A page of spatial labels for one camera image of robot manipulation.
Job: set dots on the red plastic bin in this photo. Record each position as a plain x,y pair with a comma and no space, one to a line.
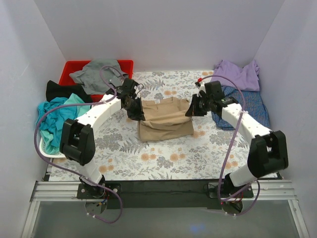
76,65

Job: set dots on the blue t shirt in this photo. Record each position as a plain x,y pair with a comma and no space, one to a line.
50,116

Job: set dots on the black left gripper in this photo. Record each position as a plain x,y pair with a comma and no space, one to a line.
136,110

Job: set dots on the floral table mat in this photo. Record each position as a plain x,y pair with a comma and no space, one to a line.
121,155

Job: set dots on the beige polo shirt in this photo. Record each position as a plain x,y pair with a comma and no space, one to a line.
165,120

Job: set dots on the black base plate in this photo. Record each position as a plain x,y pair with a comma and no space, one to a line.
209,200

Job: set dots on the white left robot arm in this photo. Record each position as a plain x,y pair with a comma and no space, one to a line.
77,139

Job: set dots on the blue checked shirt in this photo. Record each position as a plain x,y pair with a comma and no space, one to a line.
254,106

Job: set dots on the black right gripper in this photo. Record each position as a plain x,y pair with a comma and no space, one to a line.
194,107

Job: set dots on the lavender t shirt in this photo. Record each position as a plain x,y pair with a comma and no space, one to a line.
229,74

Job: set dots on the mint green t shirt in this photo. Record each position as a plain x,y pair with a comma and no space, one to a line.
74,104

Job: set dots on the grey button shirt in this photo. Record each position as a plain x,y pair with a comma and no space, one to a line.
90,80

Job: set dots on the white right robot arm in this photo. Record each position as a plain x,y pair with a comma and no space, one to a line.
267,148

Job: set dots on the aluminium mounting rail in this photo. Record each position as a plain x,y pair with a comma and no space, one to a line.
270,189

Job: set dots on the white laundry basket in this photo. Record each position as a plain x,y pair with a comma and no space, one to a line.
47,151

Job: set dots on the black t shirt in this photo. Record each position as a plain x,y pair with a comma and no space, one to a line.
54,90

